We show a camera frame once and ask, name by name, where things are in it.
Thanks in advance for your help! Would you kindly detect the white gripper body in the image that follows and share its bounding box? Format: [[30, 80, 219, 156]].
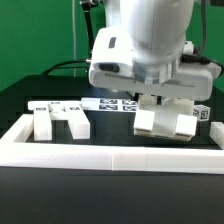
[[89, 26, 221, 101]]

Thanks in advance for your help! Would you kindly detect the white chair seat part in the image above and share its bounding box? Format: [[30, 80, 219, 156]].
[[133, 95, 194, 141]]

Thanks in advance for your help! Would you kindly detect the white chair back part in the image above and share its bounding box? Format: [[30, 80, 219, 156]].
[[28, 101, 90, 141]]

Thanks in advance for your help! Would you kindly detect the white tagged block front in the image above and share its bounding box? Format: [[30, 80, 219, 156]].
[[134, 110, 155, 131]]

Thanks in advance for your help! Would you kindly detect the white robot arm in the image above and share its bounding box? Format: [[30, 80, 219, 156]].
[[89, 0, 221, 101]]

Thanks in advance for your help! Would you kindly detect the white flat tagged plank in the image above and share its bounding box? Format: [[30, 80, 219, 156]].
[[81, 97, 137, 112]]

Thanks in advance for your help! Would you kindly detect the white tagged cube right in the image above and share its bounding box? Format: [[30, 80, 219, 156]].
[[194, 105, 210, 122]]

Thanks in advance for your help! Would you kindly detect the black cable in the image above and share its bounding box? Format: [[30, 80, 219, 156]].
[[40, 59, 92, 76]]

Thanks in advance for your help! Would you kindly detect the white U-shaped border frame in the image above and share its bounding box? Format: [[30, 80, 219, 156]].
[[0, 114, 224, 174]]

